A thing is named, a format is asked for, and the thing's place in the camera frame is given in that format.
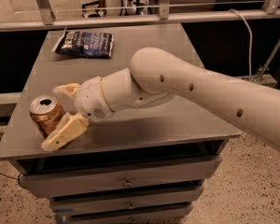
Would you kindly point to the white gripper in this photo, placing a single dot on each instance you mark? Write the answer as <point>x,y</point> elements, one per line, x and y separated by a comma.
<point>90,99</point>

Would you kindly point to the orange soda can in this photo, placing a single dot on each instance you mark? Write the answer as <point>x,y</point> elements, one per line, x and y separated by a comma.
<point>46,112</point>

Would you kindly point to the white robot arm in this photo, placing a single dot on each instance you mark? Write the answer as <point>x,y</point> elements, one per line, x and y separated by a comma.
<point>153,76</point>

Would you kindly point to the blue chip bag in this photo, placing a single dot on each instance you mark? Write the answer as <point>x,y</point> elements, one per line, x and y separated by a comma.
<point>85,44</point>

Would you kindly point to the top drawer knob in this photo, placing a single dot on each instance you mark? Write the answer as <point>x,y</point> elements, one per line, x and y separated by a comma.
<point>127,183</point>

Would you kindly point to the grey drawer cabinet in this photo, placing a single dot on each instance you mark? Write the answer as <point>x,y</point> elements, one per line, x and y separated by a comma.
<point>167,151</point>

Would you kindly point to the metal railing frame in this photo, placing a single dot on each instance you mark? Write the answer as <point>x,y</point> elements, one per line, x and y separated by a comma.
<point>28,15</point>

